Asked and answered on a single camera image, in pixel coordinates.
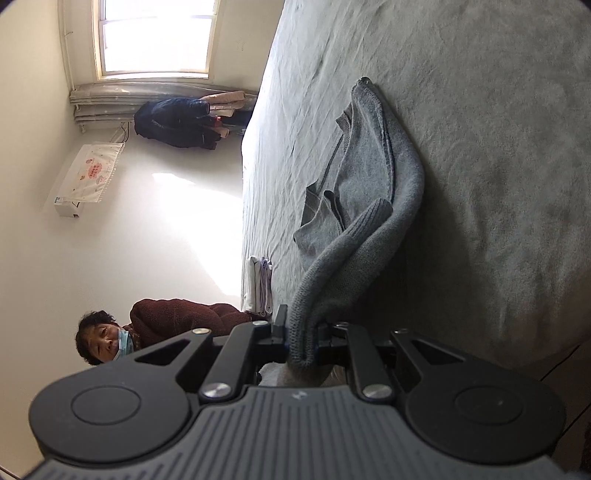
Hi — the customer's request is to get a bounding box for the grey knit sweater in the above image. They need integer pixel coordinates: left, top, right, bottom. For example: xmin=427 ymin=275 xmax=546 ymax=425
xmin=285 ymin=77 xmax=426 ymax=370

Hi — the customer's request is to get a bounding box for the pink hanging garment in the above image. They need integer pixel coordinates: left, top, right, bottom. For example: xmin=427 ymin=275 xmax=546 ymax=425
xmin=203 ymin=90 xmax=245 ymax=139

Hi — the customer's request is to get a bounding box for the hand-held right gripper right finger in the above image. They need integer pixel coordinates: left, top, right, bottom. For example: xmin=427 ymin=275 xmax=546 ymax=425
xmin=314 ymin=320 xmax=460 ymax=403

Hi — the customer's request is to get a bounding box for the air conditioner with printed cover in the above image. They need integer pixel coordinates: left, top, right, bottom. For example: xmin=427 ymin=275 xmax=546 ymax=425
xmin=46 ymin=142 xmax=126 ymax=219

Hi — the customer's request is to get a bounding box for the blue face mask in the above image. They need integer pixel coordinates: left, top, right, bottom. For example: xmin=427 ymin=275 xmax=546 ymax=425
xmin=111 ymin=327 xmax=134 ymax=363

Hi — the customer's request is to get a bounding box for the grey patterned curtain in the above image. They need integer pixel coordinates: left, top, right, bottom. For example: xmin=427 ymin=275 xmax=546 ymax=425
xmin=69 ymin=82 xmax=259 ymax=134

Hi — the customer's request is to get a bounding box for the folded white garment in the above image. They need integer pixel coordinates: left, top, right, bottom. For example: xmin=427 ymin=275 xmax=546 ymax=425
xmin=245 ymin=256 xmax=262 ymax=317

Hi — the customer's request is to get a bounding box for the dark blue hanging jacket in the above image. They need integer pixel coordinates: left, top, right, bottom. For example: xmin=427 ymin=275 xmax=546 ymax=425
xmin=134 ymin=98 xmax=220 ymax=151

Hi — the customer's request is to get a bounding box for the window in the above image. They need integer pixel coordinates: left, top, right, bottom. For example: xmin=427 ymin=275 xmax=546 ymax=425
xmin=92 ymin=0 xmax=220 ymax=78

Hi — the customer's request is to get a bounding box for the person's maroon top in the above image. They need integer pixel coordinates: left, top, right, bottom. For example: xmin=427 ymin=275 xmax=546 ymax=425
xmin=122 ymin=298 xmax=259 ymax=352

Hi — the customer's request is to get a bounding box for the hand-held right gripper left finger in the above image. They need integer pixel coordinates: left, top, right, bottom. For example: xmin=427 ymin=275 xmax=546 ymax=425
xmin=136 ymin=305 xmax=289 ymax=403

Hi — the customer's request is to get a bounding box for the person's head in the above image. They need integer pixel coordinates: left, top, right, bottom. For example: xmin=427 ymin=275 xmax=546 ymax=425
xmin=75 ymin=310 xmax=139 ymax=367

